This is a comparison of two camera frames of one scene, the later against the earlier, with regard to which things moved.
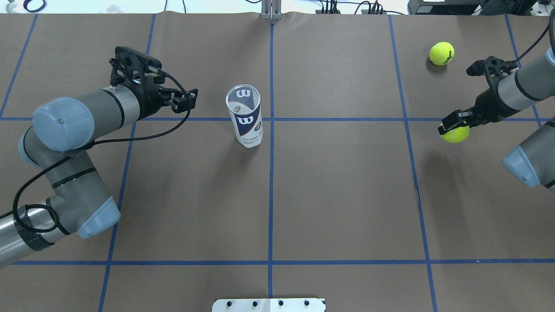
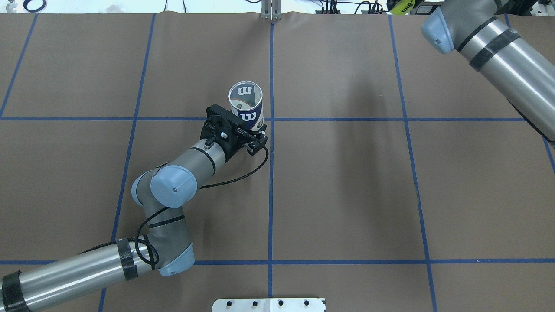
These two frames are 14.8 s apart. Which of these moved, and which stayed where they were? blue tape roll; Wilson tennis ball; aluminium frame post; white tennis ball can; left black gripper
Moved: left black gripper; Wilson tennis ball
Stayed: aluminium frame post; blue tape roll; white tennis ball can
